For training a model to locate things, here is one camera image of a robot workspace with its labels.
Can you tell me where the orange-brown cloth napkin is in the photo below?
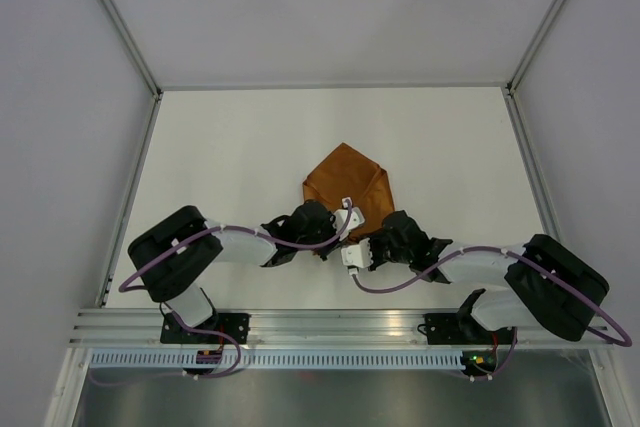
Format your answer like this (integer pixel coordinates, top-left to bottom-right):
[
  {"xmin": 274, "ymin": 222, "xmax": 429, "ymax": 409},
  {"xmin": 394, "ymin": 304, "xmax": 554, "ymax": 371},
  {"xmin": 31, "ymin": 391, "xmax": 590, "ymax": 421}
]
[{"xmin": 302, "ymin": 143, "xmax": 395, "ymax": 240}]

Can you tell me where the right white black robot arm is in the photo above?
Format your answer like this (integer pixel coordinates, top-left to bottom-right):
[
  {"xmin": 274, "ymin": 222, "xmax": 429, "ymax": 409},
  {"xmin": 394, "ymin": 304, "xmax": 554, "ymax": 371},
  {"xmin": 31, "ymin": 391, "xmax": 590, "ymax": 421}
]
[{"xmin": 363, "ymin": 211, "xmax": 609, "ymax": 342}]

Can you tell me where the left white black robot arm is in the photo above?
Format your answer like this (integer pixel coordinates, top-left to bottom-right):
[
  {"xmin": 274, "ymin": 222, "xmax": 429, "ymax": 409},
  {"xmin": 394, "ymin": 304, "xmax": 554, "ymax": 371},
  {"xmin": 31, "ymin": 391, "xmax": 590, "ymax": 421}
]
[{"xmin": 118, "ymin": 198, "xmax": 354, "ymax": 343}]

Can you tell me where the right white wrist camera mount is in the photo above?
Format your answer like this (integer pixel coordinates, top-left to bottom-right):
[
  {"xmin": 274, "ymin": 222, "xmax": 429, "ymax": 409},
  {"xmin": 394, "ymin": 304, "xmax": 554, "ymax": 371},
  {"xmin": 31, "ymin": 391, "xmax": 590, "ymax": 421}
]
[{"xmin": 340, "ymin": 239, "xmax": 373, "ymax": 276}]

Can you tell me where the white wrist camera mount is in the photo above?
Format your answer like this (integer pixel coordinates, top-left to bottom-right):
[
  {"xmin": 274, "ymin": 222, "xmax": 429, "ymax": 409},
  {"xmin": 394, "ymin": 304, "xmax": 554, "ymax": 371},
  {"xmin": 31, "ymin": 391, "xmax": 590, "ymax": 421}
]
[
  {"xmin": 333, "ymin": 197, "xmax": 365, "ymax": 240},
  {"xmin": 340, "ymin": 239, "xmax": 373, "ymax": 276}
]

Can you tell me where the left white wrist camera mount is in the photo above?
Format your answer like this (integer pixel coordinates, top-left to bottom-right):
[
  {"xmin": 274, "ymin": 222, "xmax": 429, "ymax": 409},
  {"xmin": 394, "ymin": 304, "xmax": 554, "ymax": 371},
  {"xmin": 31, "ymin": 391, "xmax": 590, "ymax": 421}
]
[{"xmin": 333, "ymin": 197, "xmax": 365, "ymax": 240}]

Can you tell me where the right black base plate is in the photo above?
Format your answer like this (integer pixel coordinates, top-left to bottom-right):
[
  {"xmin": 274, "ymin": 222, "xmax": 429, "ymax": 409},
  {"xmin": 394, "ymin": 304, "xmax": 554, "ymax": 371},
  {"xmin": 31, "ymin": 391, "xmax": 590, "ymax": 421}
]
[{"xmin": 416, "ymin": 313, "xmax": 514, "ymax": 347}]

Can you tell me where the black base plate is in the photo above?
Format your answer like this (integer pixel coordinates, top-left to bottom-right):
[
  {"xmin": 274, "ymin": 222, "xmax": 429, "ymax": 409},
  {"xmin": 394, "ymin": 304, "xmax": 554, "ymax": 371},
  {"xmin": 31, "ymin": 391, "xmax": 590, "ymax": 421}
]
[
  {"xmin": 160, "ymin": 312, "xmax": 251, "ymax": 345},
  {"xmin": 416, "ymin": 313, "xmax": 514, "ymax": 347}
]

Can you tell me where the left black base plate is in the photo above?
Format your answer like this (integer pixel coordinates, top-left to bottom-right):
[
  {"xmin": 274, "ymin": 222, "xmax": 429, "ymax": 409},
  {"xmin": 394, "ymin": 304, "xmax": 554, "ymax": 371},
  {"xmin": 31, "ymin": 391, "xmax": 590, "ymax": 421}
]
[{"xmin": 160, "ymin": 312, "xmax": 251, "ymax": 345}]

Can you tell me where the aluminium mounting rail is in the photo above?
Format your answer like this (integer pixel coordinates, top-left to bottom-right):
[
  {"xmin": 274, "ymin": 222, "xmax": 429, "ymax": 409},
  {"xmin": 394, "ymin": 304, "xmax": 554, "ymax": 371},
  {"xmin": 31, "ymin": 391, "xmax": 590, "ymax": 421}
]
[{"xmin": 69, "ymin": 310, "xmax": 614, "ymax": 348}]

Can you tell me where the left aluminium frame post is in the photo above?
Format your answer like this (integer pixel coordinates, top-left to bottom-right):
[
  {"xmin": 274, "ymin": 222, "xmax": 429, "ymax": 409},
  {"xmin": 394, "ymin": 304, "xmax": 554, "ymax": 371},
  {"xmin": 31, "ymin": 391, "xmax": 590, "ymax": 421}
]
[{"xmin": 97, "ymin": 0, "xmax": 162, "ymax": 100}]

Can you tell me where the aluminium frame post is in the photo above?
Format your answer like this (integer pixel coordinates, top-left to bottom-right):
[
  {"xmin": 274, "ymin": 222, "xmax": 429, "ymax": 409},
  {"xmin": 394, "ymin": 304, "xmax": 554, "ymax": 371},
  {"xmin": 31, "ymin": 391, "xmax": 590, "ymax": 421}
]
[
  {"xmin": 97, "ymin": 0, "xmax": 162, "ymax": 100},
  {"xmin": 505, "ymin": 0, "xmax": 569, "ymax": 96}
]

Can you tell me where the white slotted cable duct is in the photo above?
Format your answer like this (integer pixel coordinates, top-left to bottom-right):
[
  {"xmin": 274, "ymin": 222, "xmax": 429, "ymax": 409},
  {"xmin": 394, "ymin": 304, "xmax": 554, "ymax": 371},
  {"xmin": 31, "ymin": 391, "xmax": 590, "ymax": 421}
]
[{"xmin": 90, "ymin": 348, "xmax": 464, "ymax": 371}]

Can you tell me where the right aluminium frame post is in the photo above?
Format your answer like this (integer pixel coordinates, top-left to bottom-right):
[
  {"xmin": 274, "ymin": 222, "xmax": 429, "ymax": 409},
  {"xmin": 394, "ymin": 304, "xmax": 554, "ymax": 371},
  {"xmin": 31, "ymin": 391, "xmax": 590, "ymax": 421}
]
[{"xmin": 505, "ymin": 0, "xmax": 569, "ymax": 96}]

